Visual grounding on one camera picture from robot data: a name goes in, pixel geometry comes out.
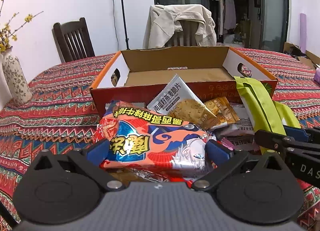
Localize green snack pouch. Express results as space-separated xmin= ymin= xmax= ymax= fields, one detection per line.
xmin=235 ymin=77 xmax=301 ymax=135

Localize orange anime spicy snack bag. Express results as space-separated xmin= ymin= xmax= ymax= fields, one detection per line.
xmin=94 ymin=101 xmax=212 ymax=181

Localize golden brown snack packet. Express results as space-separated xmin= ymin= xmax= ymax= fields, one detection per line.
xmin=169 ymin=97 xmax=240 ymax=130

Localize white printed snack packet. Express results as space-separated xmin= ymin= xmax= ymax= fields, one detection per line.
xmin=210 ymin=103 xmax=254 ymax=137

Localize colourful patterned tablecloth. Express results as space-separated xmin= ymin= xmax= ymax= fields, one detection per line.
xmin=1 ymin=48 xmax=319 ymax=221

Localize white oat crisp packet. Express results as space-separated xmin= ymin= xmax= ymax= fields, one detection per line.
xmin=147 ymin=74 xmax=203 ymax=115

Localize open cardboard box on floor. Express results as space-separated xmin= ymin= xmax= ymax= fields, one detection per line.
xmin=283 ymin=42 xmax=319 ymax=69

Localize orange cardboard box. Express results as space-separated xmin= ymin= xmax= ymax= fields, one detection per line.
xmin=90 ymin=46 xmax=277 ymax=116

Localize floral ceramic vase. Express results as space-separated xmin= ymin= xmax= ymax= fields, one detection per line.
xmin=1 ymin=47 xmax=33 ymax=106

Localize purple rolled mat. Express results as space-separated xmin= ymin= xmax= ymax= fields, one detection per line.
xmin=299 ymin=13 xmax=306 ymax=53

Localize dark wooden chair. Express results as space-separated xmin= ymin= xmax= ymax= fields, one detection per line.
xmin=53 ymin=17 xmax=95 ymax=63

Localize chair under jacket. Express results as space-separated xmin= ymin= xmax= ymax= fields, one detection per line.
xmin=164 ymin=20 xmax=199 ymax=47

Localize black light stand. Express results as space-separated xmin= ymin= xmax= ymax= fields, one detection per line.
xmin=120 ymin=0 xmax=130 ymax=50

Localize beige jacket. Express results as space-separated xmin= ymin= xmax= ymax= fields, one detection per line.
xmin=143 ymin=4 xmax=217 ymax=49

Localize yellow flower branches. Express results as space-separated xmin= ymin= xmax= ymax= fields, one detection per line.
xmin=0 ymin=11 xmax=43 ymax=53

